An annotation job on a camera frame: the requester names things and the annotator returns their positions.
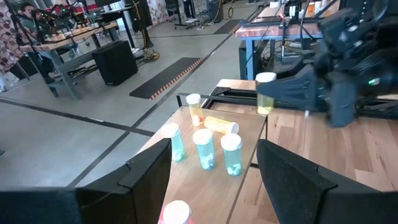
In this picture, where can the black desk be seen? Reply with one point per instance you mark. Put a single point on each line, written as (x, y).
(124, 14)

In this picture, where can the black background robot arm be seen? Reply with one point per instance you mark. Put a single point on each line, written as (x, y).
(62, 14)

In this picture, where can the floral patterned curtain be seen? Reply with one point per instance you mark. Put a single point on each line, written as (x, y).
(7, 40)

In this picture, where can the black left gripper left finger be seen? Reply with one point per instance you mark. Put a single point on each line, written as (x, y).
(124, 202)

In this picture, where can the wooden table grey legs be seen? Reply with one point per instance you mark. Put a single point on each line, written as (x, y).
(66, 74)

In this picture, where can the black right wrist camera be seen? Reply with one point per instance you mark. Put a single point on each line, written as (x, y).
(345, 34)

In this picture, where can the yellow pill bottle white cap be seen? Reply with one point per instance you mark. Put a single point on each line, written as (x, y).
(195, 109)
(265, 105)
(221, 125)

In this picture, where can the blue-grey metal frame table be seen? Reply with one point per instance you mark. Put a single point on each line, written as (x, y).
(249, 59)

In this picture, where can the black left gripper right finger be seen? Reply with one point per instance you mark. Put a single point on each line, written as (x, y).
(311, 199)

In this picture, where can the green pill bottle white cap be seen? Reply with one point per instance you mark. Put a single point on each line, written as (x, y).
(232, 155)
(204, 151)
(176, 144)

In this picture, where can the black cabinet box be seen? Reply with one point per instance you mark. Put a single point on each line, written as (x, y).
(115, 62)

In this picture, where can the red pill bottle white cap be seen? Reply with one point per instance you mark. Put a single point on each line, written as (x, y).
(177, 213)

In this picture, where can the person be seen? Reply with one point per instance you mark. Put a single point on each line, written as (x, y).
(28, 18)

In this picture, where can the black mat hazard stripe edge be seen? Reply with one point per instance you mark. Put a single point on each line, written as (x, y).
(168, 77)

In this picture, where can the plain black floor mat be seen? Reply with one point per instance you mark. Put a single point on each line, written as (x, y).
(227, 27)

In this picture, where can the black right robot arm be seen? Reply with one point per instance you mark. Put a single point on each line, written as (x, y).
(388, 25)

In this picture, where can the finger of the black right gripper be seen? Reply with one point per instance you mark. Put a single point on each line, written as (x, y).
(295, 90)

